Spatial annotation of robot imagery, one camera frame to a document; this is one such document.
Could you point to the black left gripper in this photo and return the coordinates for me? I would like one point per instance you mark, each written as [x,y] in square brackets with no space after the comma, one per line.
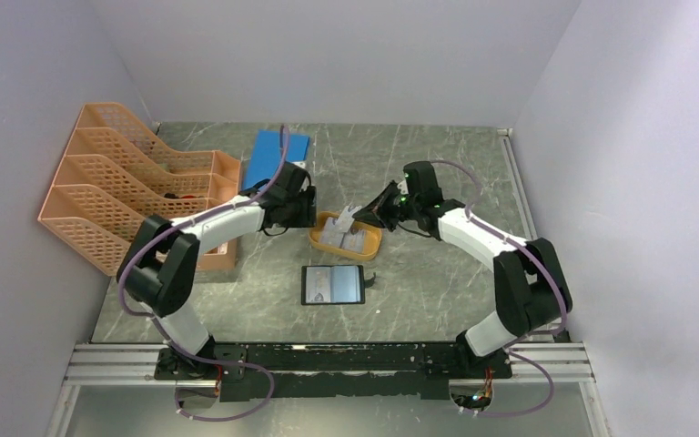
[308,198]

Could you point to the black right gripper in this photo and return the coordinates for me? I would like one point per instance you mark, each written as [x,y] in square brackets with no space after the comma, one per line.
[376,213]

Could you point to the yellow oval tray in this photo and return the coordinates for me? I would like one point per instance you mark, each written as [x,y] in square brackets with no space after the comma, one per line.
[372,241]

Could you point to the black leather card holder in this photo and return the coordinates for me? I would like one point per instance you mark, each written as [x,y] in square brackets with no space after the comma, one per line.
[348,284]

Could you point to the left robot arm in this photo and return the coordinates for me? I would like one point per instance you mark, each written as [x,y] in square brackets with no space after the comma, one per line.
[158,271]

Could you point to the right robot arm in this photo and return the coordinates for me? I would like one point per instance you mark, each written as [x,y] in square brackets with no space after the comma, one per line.
[530,290]

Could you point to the white VIP card stack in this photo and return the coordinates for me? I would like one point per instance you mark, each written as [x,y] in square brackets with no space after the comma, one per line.
[340,240]

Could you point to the blue folder sheet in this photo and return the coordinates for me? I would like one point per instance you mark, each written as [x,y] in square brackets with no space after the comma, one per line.
[265,155]

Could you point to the peach plastic file organizer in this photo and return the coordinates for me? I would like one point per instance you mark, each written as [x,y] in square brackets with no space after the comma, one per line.
[115,172]

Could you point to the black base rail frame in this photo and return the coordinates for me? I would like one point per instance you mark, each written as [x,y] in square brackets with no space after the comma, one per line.
[247,371]

